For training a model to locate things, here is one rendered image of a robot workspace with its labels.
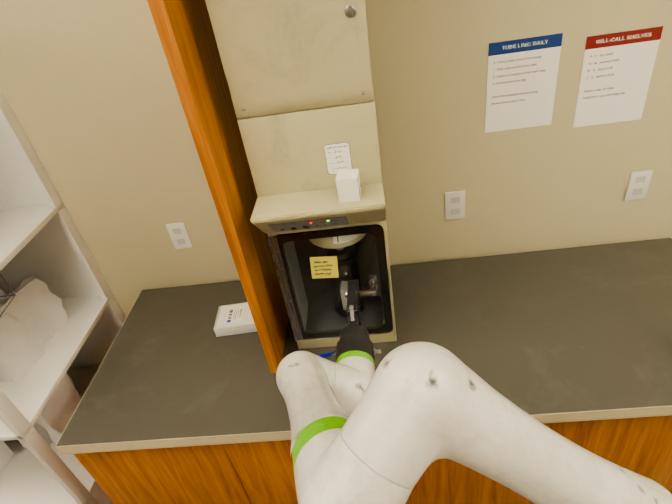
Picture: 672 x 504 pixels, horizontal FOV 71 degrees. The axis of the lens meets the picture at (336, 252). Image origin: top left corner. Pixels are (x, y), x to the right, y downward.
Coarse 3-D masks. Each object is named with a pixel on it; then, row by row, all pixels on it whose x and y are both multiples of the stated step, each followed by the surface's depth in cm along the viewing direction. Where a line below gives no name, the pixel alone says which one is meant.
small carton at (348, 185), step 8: (336, 176) 109; (344, 176) 108; (352, 176) 108; (336, 184) 108; (344, 184) 108; (352, 184) 108; (344, 192) 109; (352, 192) 109; (360, 192) 112; (344, 200) 110; (352, 200) 110
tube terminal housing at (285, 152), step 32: (256, 128) 109; (288, 128) 109; (320, 128) 109; (352, 128) 109; (256, 160) 114; (288, 160) 114; (320, 160) 113; (352, 160) 113; (288, 192) 119; (352, 224) 124; (384, 224) 124
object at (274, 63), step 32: (224, 0) 94; (256, 0) 94; (288, 0) 93; (320, 0) 93; (352, 0) 93; (224, 32) 97; (256, 32) 97; (288, 32) 97; (320, 32) 97; (352, 32) 97; (224, 64) 101; (256, 64) 101; (288, 64) 101; (320, 64) 100; (352, 64) 100; (256, 96) 105; (288, 96) 105; (320, 96) 104; (352, 96) 104
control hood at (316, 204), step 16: (304, 192) 118; (320, 192) 116; (336, 192) 115; (368, 192) 113; (256, 208) 114; (272, 208) 113; (288, 208) 112; (304, 208) 111; (320, 208) 110; (336, 208) 109; (352, 208) 108; (368, 208) 108; (384, 208) 109; (256, 224) 112
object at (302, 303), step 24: (288, 240) 126; (312, 240) 126; (336, 240) 126; (360, 240) 125; (384, 240) 125; (288, 264) 131; (360, 264) 130; (384, 264) 130; (312, 288) 136; (336, 288) 135; (360, 288) 135; (384, 288) 135; (312, 312) 141; (336, 312) 141; (360, 312) 141; (384, 312) 140; (312, 336) 147; (336, 336) 147
